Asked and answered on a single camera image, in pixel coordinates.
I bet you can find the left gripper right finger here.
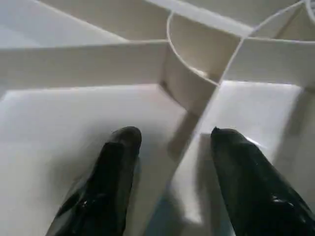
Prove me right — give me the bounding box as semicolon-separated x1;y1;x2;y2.
211;127;315;236

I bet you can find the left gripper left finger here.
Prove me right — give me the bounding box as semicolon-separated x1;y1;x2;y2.
47;127;143;236

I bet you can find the white plastic table top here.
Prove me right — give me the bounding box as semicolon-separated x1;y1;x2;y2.
0;0;315;236

